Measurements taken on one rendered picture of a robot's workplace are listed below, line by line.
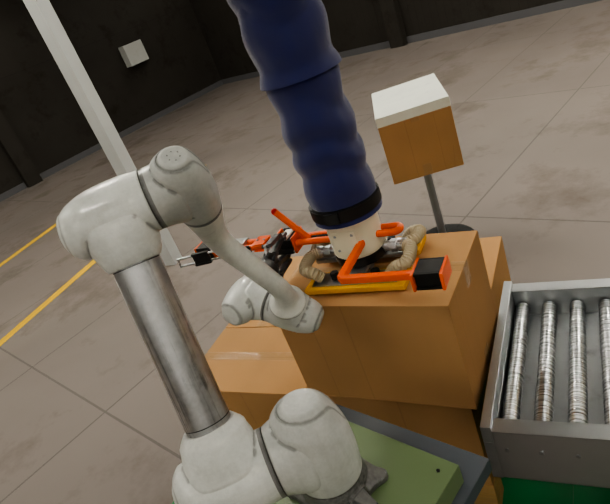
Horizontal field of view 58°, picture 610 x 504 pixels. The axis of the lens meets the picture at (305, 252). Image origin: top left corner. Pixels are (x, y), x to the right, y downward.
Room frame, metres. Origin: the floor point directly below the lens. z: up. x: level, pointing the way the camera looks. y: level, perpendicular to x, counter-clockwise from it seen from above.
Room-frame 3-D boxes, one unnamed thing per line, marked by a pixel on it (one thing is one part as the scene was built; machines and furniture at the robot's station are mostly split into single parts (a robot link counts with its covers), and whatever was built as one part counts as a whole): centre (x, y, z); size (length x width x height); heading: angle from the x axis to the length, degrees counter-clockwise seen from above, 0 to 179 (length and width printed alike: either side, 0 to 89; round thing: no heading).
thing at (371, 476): (0.90, 0.12, 0.84); 0.22 x 0.18 x 0.06; 32
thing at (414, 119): (3.15, -0.89, 0.82); 0.60 x 0.40 x 0.40; 166
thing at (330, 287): (1.48, -0.12, 0.98); 0.34 x 0.10 x 0.05; 56
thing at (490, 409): (1.38, -0.47, 0.58); 0.70 x 0.03 x 0.06; 147
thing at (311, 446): (0.91, 0.14, 0.98); 0.18 x 0.16 x 0.22; 96
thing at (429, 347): (1.56, -0.19, 0.74); 0.60 x 0.40 x 0.40; 53
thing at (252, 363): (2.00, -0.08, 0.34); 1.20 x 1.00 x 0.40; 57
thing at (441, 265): (1.18, -0.28, 1.08); 0.09 x 0.08 x 0.05; 146
